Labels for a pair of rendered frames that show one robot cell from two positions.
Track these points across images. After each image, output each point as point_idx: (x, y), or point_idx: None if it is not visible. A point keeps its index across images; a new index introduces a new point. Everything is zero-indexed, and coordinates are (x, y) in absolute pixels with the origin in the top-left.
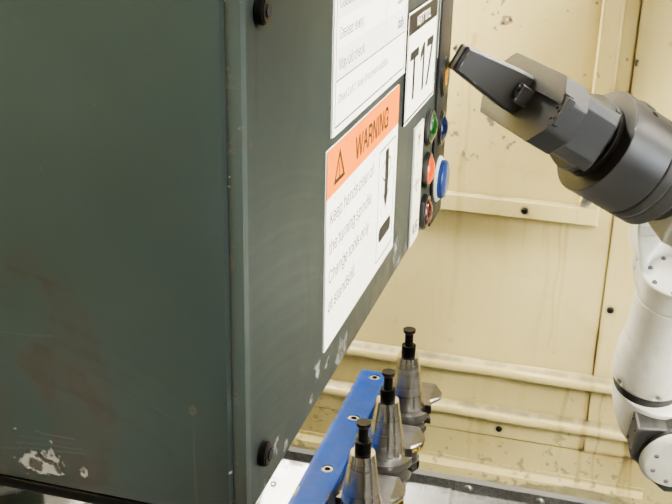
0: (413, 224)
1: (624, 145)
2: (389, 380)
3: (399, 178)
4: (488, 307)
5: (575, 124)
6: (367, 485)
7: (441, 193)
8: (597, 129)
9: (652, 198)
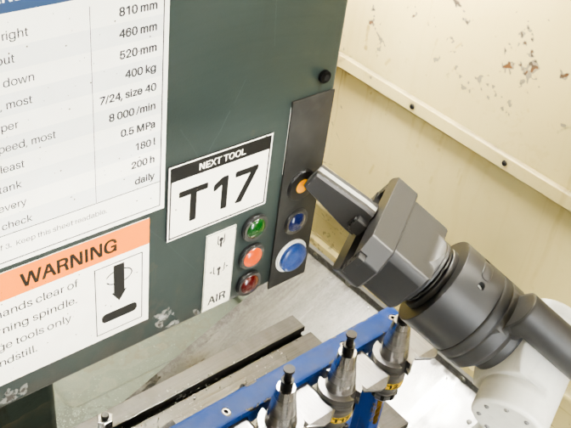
0: (212, 295)
1: (429, 303)
2: (349, 340)
3: (165, 273)
4: (562, 291)
5: (364, 277)
6: (279, 411)
7: (283, 269)
8: (400, 283)
9: (450, 352)
